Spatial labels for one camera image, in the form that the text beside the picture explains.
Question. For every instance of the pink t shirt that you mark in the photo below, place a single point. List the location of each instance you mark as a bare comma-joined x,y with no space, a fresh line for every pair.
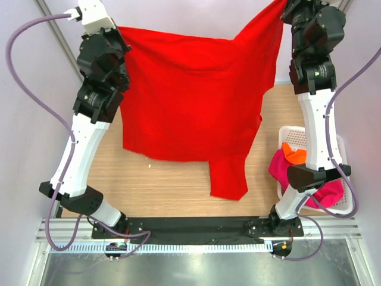
328,183

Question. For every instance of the frame post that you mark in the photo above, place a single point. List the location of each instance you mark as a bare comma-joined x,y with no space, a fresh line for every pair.
344,5
59,37

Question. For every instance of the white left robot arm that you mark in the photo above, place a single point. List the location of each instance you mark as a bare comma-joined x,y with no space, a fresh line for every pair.
94,111

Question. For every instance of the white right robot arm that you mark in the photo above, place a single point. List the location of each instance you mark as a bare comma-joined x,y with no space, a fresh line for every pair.
314,83

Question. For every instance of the white slotted cable duct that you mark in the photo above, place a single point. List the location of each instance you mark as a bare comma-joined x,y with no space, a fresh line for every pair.
119,247

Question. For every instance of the right rear frame post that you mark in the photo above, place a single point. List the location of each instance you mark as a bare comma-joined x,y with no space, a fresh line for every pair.
344,5

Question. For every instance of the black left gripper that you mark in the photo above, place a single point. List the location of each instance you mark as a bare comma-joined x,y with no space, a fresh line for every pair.
114,34

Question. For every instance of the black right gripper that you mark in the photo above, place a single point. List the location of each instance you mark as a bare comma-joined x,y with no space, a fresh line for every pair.
294,5

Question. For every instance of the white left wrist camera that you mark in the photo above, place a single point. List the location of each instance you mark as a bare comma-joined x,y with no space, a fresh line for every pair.
93,15

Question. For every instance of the red t shirt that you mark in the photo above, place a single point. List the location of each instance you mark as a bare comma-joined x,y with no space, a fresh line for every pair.
194,98

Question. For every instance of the left rear frame post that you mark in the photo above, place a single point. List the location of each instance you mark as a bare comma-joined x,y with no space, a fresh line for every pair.
59,37

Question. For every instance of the orange t shirt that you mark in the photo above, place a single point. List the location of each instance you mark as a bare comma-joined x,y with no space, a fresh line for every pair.
294,157

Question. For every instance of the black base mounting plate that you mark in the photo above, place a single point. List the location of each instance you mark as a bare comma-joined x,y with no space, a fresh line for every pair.
211,230

